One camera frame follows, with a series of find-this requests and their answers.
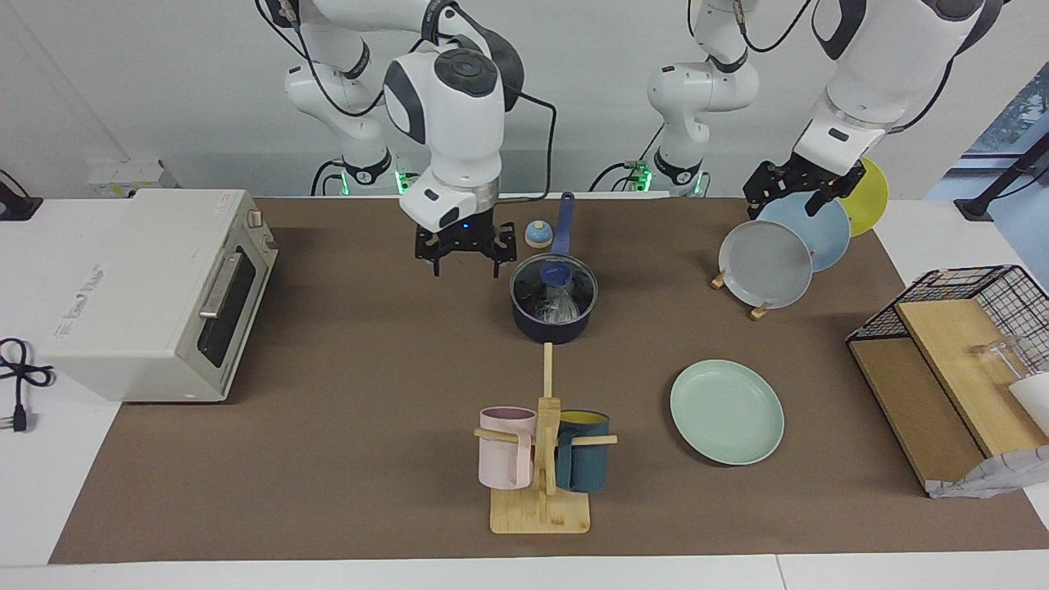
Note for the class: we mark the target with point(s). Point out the glass lid with blue knob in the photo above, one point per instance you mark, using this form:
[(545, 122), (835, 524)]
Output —
[(556, 270)]

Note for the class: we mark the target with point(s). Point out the small blue wooden bell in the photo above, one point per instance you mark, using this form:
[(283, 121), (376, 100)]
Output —
[(538, 236)]

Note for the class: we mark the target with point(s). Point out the dark blue saucepan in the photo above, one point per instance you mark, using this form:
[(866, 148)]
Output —
[(553, 332)]

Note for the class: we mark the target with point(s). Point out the grey plate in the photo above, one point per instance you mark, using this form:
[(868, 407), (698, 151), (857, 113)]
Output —
[(766, 266)]

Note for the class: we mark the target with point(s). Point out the grey patterned cloth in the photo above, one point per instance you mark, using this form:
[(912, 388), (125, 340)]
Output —
[(992, 475)]

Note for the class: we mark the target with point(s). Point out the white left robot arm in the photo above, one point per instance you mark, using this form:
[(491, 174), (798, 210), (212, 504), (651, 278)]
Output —
[(885, 65)]

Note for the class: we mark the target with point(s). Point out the white cup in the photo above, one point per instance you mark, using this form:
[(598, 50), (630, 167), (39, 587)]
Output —
[(1034, 397)]

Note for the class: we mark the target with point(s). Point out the white toaster oven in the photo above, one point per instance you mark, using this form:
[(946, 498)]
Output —
[(139, 311)]

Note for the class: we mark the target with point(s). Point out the white power strip box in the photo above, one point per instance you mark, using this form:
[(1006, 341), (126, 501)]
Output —
[(123, 176)]

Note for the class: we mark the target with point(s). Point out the mint green plate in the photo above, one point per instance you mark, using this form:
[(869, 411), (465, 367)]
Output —
[(725, 414)]

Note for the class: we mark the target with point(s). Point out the brown wooden board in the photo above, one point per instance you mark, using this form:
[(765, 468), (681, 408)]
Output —
[(910, 410)]

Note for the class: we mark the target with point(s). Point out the white vermicelli bundle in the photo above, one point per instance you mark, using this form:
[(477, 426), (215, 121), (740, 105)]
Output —
[(561, 307)]

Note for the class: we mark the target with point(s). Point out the yellow plate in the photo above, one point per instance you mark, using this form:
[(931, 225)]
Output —
[(873, 201)]

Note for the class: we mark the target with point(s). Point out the pink mug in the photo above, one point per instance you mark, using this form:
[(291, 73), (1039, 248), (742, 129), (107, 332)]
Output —
[(504, 455)]

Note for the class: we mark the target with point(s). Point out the light blue plate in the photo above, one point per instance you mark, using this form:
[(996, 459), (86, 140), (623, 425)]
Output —
[(828, 233)]

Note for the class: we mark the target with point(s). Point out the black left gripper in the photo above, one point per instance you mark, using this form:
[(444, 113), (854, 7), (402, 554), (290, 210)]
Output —
[(799, 179)]

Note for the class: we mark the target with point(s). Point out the wooden plate rack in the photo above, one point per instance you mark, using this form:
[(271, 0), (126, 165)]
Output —
[(760, 311)]

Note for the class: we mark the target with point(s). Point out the dark teal mug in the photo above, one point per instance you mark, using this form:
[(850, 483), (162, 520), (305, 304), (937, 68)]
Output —
[(583, 463)]

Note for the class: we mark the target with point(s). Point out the black desk clamp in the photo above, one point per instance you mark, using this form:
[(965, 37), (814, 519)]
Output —
[(16, 206)]

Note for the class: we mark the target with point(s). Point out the brown table mat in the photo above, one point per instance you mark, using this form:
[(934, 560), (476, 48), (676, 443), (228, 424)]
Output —
[(369, 475)]

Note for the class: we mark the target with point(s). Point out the wooden mug tree stand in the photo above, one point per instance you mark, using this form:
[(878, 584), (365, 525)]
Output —
[(541, 512)]

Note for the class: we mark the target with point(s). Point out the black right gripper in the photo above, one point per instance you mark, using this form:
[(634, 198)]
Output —
[(467, 233)]

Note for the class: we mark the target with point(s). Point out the clear glass cup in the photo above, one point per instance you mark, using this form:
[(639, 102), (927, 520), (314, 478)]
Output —
[(1004, 356)]

